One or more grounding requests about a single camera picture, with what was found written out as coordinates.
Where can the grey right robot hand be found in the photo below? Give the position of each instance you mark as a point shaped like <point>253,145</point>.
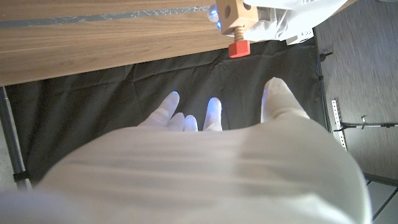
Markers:
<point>202,177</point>

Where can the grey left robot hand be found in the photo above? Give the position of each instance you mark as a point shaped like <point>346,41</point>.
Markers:
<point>289,18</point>

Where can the wooden block with holes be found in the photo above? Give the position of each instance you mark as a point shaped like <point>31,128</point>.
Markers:
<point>237,14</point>

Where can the red-headed screw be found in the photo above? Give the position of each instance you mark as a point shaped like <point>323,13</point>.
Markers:
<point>239,49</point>

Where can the white power strip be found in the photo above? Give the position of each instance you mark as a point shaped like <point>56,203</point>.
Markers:
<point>300,36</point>

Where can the black backdrop stand pole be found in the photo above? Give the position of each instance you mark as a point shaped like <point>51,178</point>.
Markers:
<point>321,93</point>
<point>11,140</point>

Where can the black backdrop curtain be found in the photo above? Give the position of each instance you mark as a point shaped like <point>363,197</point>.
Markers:
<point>93,102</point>

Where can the thin black metal rod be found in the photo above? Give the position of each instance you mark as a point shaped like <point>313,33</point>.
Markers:
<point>373,125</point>

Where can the wooden table board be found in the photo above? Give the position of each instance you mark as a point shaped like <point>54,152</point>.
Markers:
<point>93,17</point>

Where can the white perforated bracket strip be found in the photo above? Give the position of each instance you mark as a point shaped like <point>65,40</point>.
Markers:
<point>339,130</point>

